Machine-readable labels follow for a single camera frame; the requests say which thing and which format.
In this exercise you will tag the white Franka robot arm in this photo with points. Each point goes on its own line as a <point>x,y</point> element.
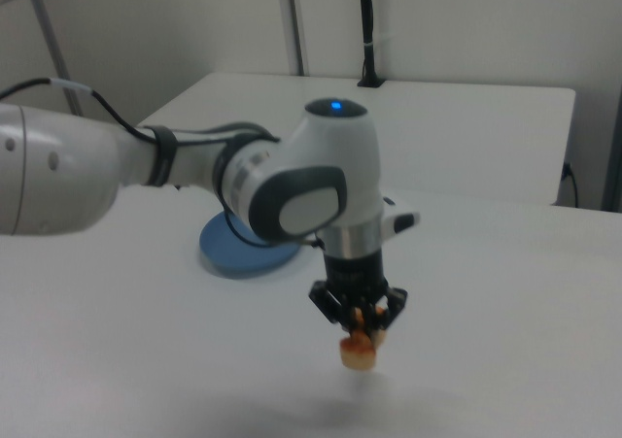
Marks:
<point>316,166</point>

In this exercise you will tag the orange-brown bread roll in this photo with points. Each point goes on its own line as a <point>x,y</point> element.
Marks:
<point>358,353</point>

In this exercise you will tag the blue round plate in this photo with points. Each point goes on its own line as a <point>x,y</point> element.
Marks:
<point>228,251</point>

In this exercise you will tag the grey aluminium partition post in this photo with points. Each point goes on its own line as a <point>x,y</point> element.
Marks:
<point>53,44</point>
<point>295,20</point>

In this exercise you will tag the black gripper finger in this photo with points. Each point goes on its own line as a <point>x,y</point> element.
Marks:
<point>394,304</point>
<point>330,307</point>

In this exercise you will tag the black clamp pole mount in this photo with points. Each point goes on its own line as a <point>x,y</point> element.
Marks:
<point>368,30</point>

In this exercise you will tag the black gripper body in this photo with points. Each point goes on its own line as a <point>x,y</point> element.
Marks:
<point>355,270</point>

